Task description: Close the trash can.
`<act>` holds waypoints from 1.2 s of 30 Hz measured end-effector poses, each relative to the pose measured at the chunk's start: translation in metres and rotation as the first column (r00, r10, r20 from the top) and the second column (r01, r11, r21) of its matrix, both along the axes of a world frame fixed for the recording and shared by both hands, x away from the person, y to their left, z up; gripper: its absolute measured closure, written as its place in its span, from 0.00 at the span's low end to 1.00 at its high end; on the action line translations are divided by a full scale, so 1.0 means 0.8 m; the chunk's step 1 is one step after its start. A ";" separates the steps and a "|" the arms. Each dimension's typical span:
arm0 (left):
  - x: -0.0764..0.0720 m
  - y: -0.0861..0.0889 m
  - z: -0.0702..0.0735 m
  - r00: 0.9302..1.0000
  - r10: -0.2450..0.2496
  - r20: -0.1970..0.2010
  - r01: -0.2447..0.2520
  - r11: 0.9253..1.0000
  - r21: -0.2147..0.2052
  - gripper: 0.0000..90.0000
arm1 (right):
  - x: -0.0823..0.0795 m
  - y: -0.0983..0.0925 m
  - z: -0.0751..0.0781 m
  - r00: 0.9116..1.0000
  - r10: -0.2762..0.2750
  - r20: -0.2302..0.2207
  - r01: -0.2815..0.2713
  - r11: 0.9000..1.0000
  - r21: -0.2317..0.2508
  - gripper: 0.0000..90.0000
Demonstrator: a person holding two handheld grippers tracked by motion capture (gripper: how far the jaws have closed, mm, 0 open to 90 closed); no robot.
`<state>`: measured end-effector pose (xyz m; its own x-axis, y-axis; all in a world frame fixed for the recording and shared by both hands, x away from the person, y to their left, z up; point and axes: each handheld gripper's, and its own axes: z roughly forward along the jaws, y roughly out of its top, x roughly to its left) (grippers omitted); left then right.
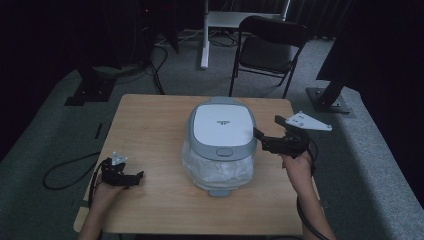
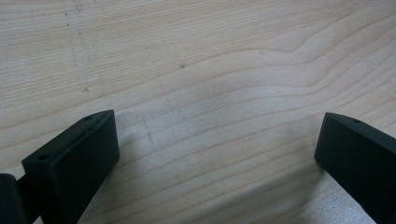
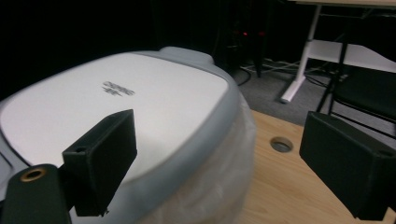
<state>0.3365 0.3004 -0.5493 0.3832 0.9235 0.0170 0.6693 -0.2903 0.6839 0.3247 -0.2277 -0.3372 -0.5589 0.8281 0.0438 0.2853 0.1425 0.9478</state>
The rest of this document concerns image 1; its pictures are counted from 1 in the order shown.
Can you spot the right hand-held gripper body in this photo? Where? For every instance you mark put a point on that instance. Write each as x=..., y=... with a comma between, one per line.
x=290, y=140

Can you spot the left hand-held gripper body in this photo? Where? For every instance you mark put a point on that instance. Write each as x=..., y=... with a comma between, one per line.
x=115, y=175

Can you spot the grey bin with white lid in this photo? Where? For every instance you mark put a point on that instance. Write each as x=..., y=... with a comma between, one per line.
x=221, y=128

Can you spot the person's left hand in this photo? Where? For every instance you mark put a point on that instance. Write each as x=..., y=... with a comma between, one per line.
x=106, y=195

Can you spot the person's right hand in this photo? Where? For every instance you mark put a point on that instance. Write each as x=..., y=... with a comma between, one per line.
x=298, y=170

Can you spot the small black strip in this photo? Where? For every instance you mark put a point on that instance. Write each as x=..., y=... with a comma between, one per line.
x=98, y=130

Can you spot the white plastic bin liner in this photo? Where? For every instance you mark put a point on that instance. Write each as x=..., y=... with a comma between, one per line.
x=216, y=173

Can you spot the black folding chair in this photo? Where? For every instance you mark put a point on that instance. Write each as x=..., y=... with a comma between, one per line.
x=266, y=50

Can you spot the black stand with base plate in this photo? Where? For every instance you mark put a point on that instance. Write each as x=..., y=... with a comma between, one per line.
x=328, y=100
x=90, y=88

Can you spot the white desk frame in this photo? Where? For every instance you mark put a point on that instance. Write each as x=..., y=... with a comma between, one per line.
x=208, y=33

